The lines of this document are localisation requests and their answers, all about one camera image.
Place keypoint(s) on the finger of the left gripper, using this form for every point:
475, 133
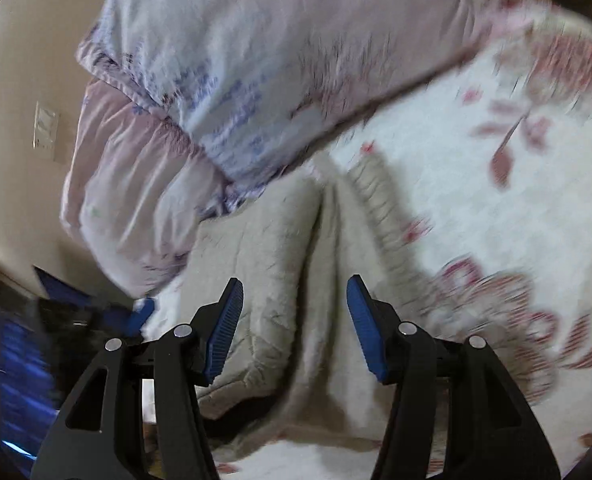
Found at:
137, 318

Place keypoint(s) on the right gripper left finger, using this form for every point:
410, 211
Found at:
98, 432

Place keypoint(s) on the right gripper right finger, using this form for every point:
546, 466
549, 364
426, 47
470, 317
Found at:
492, 432

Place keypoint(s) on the beige knitted sweater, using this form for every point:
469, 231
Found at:
296, 368

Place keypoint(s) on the pink lavender pillow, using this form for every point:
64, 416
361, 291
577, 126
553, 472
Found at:
136, 191

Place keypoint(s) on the floral bed sheet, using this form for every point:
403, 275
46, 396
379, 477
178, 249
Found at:
493, 164

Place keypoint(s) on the white blue patterned pillow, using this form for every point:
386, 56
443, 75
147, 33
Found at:
254, 82

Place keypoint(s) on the white wall switch plate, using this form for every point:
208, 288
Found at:
45, 127

